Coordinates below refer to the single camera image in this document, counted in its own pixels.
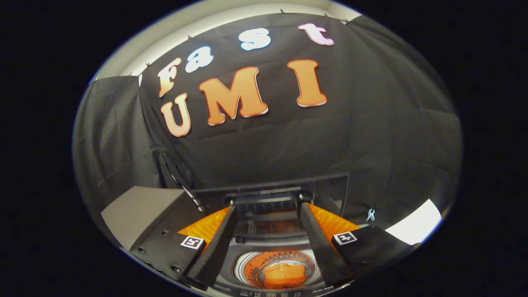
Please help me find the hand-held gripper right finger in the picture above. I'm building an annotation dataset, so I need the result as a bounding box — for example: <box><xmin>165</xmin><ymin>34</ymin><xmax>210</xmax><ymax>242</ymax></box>
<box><xmin>299</xmin><ymin>202</ymin><xmax>417</xmax><ymax>288</ymax></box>

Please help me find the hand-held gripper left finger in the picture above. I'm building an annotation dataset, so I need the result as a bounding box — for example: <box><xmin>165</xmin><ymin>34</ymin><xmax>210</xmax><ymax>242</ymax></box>
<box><xmin>128</xmin><ymin>205</ymin><xmax>238</xmax><ymax>290</ymax></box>

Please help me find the orange polo shirt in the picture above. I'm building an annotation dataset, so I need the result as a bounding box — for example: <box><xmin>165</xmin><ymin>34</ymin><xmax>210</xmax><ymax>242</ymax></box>
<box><xmin>261</xmin><ymin>262</ymin><xmax>309</xmax><ymax>289</ymax></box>

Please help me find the grey side cabinet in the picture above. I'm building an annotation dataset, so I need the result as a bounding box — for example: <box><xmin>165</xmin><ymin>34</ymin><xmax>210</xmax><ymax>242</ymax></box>
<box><xmin>101</xmin><ymin>186</ymin><xmax>199</xmax><ymax>253</ymax></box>

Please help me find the white panel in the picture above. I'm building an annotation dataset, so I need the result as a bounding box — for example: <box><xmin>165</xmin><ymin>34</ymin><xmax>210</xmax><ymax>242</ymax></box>
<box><xmin>385</xmin><ymin>199</ymin><xmax>442</xmax><ymax>246</ymax></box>

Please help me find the black backdrop cloth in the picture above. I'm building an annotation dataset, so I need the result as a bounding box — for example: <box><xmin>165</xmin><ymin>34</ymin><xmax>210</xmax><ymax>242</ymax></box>
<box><xmin>72</xmin><ymin>12</ymin><xmax>462</xmax><ymax>248</ymax></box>

